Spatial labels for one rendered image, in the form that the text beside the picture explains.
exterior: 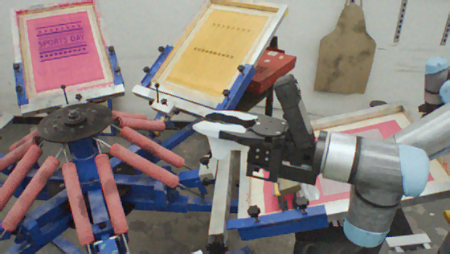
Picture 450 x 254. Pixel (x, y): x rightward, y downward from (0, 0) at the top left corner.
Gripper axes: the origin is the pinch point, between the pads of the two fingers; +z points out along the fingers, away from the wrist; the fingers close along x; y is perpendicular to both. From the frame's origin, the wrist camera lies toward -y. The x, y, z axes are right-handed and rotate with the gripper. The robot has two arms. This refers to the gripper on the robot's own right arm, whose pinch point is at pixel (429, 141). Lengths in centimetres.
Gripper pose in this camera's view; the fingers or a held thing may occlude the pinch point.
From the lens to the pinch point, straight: 146.9
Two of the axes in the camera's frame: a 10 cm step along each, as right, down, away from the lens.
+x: 9.6, -1.9, -2.0
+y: -0.7, 5.3, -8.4
